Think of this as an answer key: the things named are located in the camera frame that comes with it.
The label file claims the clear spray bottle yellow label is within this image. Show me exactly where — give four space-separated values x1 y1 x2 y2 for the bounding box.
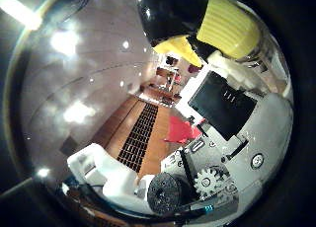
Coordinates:
136 0 265 69

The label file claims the red cloth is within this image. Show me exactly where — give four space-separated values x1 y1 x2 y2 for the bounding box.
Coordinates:
163 115 202 145

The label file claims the wooden shelf unit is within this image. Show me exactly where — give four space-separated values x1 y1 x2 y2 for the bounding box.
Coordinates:
154 53 183 100

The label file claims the long ceiling light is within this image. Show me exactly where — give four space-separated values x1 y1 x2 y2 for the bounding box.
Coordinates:
0 0 43 32

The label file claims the black cable teal plug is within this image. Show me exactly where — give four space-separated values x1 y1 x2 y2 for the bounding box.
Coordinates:
164 203 215 220

